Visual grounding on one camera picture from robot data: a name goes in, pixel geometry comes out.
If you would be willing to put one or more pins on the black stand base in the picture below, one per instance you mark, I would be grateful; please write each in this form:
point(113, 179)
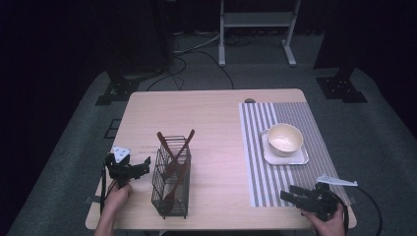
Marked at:
point(341, 89)
point(118, 89)

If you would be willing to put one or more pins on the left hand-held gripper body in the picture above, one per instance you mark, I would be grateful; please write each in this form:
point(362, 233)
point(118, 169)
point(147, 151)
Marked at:
point(119, 167)

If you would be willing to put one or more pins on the grey striped placemat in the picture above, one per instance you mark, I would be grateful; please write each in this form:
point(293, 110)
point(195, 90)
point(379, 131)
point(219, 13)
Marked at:
point(262, 177)

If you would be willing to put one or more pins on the person's left hand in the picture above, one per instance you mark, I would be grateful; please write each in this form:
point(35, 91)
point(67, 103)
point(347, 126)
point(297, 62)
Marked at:
point(117, 199)

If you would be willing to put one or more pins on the cream bowl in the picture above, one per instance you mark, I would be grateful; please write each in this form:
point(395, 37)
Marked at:
point(285, 139)

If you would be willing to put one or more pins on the person's right hand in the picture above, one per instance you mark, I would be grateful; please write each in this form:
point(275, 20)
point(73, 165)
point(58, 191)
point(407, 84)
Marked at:
point(327, 225)

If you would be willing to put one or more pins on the white metal stand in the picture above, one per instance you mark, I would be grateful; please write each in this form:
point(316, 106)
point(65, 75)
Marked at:
point(259, 19)

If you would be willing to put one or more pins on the white square plate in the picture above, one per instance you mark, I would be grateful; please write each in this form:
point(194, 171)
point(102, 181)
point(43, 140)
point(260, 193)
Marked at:
point(296, 159)

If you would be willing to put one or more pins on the brown wooden spatula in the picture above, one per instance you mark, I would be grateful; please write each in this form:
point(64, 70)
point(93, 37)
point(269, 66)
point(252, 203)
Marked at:
point(165, 146)

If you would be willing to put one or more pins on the brown wooden spoon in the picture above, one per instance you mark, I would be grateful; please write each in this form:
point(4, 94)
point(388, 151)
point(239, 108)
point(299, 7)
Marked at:
point(178, 170)

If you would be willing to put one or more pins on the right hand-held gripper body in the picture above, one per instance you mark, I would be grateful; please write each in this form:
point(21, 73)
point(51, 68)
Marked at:
point(320, 200)

